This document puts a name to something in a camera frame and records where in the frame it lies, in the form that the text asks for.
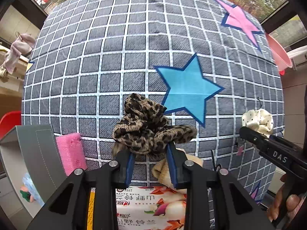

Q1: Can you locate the grey open storage box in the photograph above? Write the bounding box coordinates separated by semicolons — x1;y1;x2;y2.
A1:
1;125;67;217

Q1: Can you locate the large pink sponge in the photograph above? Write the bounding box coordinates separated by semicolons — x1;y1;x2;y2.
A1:
56;133;87;176

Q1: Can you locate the pink plastic basin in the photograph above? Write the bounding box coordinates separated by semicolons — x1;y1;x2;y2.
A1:
265;33;292;76

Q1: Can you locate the person's right hand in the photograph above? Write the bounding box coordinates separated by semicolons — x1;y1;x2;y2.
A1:
266;174;307;223

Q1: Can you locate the cream polka dot scrunchie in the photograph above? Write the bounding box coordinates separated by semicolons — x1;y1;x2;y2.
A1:
241;108;274;138

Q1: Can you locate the light blue fluffy ball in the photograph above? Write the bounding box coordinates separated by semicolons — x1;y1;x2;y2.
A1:
22;173;45;207

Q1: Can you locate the grey checked tablecloth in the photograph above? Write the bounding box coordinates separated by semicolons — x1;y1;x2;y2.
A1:
21;0;284;202

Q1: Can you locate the pink hanging cloth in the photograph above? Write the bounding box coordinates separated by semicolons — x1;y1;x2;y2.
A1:
2;33;35;74

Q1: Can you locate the red plastic chair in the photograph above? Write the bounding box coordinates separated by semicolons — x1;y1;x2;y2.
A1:
0;111;21;139

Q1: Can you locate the knitted burger toy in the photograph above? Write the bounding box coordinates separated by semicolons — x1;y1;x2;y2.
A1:
20;185;35;203

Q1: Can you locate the red patterned carton box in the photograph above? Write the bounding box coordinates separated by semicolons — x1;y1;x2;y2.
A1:
116;186;187;229

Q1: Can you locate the leopard print scrunchie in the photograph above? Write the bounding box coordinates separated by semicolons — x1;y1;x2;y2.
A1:
111;94;197;157

